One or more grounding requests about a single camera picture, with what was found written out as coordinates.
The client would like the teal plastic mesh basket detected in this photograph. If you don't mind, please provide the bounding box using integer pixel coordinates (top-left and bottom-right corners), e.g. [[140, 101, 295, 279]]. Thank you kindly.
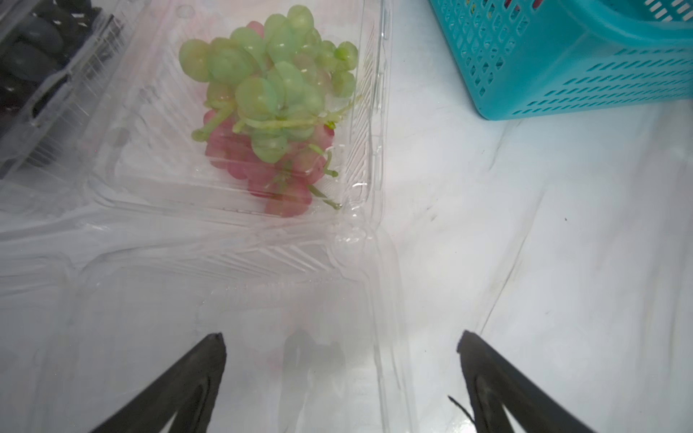
[[432, 0, 692, 120]]

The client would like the green grape bunch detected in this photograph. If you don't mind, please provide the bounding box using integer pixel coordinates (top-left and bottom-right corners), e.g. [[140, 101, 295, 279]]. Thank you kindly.
[[178, 5, 360, 163]]

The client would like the black grape bunch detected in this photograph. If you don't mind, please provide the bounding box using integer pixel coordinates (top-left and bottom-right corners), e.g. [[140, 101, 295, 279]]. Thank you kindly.
[[1, 1, 102, 121]]

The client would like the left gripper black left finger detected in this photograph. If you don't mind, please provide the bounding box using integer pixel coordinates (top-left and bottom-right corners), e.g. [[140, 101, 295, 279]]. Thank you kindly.
[[94, 333, 227, 432]]

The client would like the red grape bunch front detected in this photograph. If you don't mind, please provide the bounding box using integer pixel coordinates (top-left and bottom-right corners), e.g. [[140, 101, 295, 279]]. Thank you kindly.
[[205, 119, 341, 218]]

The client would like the clear clamshell container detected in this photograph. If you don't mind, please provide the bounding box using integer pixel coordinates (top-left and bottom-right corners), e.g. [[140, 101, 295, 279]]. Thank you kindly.
[[1, 1, 150, 219], [0, 215, 418, 433], [95, 1, 389, 226]]

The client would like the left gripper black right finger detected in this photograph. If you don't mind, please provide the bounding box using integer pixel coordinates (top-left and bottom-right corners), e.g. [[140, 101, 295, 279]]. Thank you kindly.
[[457, 330, 591, 432]]

